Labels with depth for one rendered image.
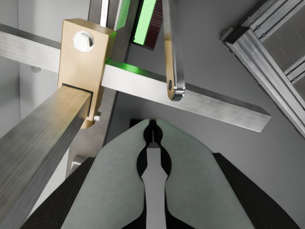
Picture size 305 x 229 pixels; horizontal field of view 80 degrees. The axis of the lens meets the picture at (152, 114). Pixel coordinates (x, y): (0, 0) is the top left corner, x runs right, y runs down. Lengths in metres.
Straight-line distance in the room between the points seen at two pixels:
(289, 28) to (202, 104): 0.82
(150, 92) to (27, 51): 0.15
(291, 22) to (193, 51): 0.44
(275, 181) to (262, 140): 0.50
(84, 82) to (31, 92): 0.33
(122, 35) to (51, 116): 0.22
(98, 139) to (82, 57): 0.27
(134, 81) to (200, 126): 1.10
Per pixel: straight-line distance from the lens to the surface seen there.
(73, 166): 0.50
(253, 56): 0.97
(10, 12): 0.50
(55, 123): 0.18
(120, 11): 0.26
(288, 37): 1.05
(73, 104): 0.21
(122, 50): 0.37
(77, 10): 0.46
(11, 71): 0.53
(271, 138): 1.59
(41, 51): 0.26
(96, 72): 0.23
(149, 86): 0.24
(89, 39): 0.22
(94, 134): 0.46
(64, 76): 0.25
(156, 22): 0.36
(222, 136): 1.41
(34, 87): 0.55
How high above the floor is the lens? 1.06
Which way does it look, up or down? 61 degrees down
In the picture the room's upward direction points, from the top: 178 degrees clockwise
